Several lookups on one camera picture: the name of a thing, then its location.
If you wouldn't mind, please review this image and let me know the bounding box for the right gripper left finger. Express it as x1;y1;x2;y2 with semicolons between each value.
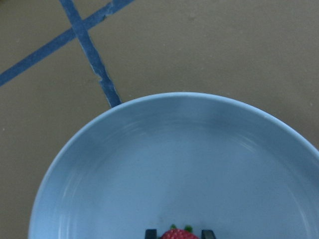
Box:
145;229;157;239

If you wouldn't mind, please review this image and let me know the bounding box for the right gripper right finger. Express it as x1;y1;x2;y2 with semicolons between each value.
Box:
201;230;215;239

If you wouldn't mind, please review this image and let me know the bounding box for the red strawberry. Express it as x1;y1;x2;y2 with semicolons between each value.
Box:
159;224;199;239

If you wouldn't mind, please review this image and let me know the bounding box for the blue plate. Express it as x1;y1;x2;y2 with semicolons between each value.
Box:
28;93;319;239

